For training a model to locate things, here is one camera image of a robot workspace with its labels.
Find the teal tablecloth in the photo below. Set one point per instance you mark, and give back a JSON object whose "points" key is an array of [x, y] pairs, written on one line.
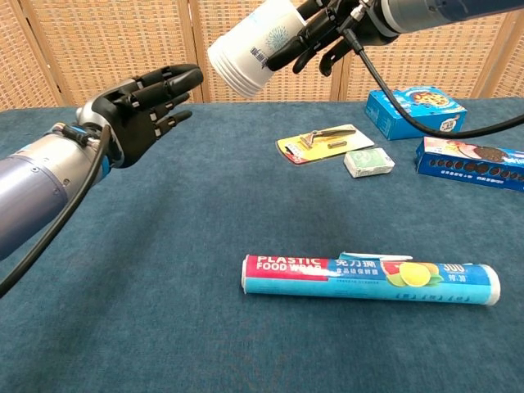
{"points": [[163, 266]]}

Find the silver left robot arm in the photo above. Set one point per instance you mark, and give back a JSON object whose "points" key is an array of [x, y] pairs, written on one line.
{"points": [[28, 184]]}

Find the small green soap box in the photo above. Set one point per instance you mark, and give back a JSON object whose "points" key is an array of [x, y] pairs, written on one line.
{"points": [[368, 161]]}

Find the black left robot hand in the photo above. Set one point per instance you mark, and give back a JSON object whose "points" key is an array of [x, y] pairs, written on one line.
{"points": [[135, 118]]}

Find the razor on yellow card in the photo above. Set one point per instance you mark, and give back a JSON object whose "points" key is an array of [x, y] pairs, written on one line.
{"points": [[323, 145]]}

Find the plastic food wrap roll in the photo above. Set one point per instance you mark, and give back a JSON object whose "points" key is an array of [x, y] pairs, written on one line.
{"points": [[360, 282]]}

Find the white floral paper cup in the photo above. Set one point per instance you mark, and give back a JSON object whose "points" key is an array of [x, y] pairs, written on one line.
{"points": [[254, 37], [234, 71], [236, 68], [232, 74], [230, 77]]}

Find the blue sandwich cookie box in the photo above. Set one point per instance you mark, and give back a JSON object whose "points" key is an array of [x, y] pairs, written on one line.
{"points": [[491, 163]]}

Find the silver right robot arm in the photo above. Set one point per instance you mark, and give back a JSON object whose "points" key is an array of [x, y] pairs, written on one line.
{"points": [[430, 12]]}

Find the woven rattan screen panel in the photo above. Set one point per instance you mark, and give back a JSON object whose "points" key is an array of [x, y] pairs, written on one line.
{"points": [[450, 61], [82, 41], [16, 61], [294, 90], [516, 69]]}

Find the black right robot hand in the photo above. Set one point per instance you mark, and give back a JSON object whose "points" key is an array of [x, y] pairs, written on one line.
{"points": [[327, 28]]}

